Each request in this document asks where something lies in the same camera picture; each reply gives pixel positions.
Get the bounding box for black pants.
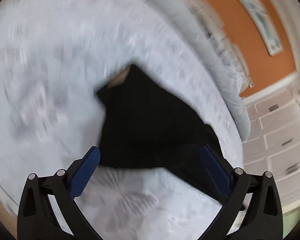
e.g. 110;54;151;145
95;65;230;203

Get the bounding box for white panelled wardrobe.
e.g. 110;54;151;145
243;76;300;213

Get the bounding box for plain grey folded duvet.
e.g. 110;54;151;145
150;0;251;141

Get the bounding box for butterfly pattern grey bedspread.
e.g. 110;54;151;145
0;0;243;239

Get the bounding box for framed wall picture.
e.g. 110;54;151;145
239;0;283;57

